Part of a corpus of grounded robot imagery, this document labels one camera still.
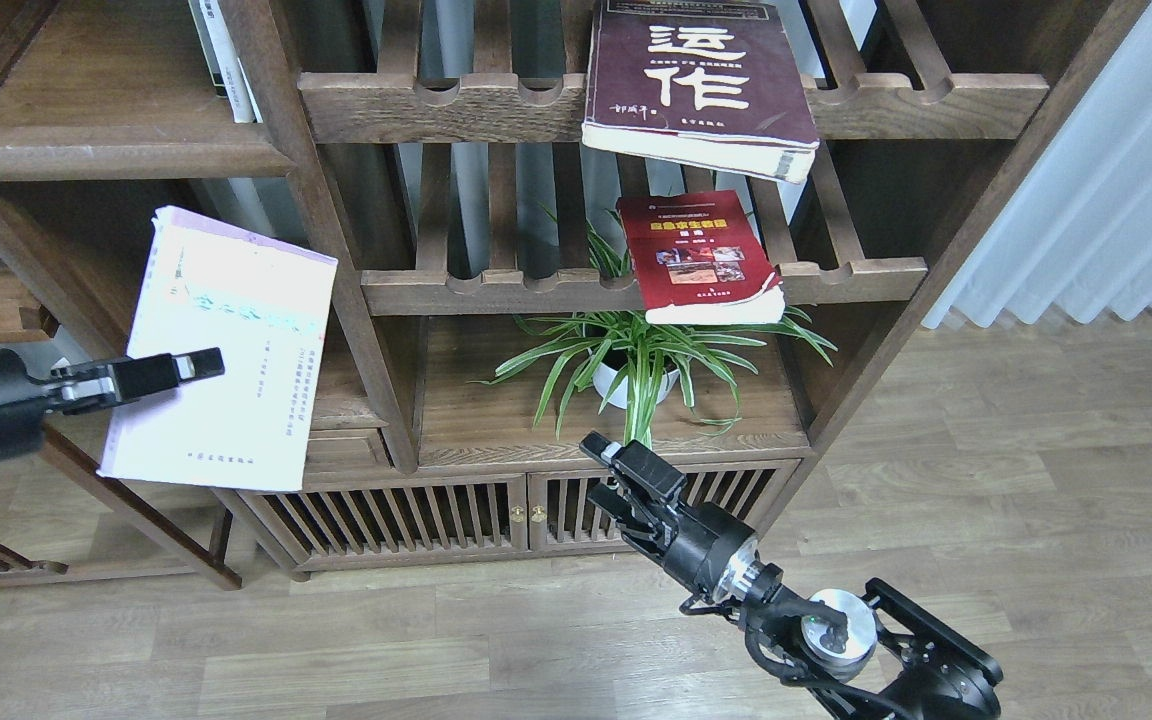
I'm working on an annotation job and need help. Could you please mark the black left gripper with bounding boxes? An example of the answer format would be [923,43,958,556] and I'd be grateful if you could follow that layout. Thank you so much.
[0,347,225,460]

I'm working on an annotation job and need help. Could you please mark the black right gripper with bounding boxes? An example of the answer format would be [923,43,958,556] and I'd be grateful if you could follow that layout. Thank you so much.
[579,432,761,602]

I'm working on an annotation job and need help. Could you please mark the white lavender paperback book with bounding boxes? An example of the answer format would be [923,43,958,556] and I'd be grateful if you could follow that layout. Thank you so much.
[99,206,338,492]

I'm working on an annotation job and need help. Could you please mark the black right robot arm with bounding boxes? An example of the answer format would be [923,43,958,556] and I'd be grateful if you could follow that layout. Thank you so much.
[581,432,1005,719]

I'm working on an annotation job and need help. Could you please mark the white upright books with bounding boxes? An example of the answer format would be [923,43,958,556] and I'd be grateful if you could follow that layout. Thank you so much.
[189,1,262,123]

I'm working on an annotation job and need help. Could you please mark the white plant pot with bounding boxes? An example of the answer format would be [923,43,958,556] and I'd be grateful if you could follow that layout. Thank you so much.
[593,363,680,410]

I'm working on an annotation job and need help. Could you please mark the green spider plant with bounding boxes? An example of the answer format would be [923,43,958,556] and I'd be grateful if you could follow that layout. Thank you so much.
[482,205,838,450]

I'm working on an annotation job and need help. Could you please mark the red paperback book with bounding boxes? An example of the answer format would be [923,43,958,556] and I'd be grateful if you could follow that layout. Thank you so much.
[616,190,786,325]

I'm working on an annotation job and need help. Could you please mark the dark wooden bookshelf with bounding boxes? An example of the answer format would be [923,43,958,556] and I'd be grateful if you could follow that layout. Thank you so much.
[0,1,1147,589]

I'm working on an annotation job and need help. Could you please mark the dark red thick book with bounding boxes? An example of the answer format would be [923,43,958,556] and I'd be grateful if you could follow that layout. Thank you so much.
[582,1,820,184]

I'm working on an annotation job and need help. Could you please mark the white pleated curtain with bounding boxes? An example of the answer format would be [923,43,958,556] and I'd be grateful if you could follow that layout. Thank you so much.
[923,3,1152,328]

